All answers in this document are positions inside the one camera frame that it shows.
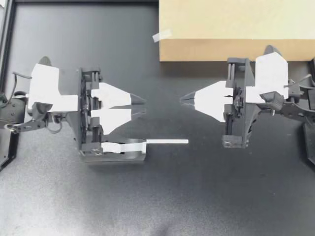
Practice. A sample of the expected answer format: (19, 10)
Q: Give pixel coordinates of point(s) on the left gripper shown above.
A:
(81, 127)

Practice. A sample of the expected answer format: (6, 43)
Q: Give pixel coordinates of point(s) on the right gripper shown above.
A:
(242, 123)

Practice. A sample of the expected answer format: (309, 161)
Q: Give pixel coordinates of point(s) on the cut piece of tape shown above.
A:
(161, 35)

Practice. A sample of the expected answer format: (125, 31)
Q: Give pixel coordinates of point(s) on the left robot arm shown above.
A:
(11, 113)

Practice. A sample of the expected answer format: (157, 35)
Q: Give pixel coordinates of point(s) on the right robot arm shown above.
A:
(295, 108)

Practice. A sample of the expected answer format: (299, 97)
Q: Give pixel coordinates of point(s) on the brown cardboard box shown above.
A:
(233, 22)

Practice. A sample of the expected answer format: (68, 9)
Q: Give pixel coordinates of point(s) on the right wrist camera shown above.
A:
(270, 73)

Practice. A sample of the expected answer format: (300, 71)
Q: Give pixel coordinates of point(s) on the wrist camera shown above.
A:
(270, 73)
(46, 86)

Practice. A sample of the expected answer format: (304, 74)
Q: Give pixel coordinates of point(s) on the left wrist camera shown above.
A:
(46, 86)

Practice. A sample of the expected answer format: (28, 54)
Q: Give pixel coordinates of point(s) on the black frame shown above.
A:
(9, 37)

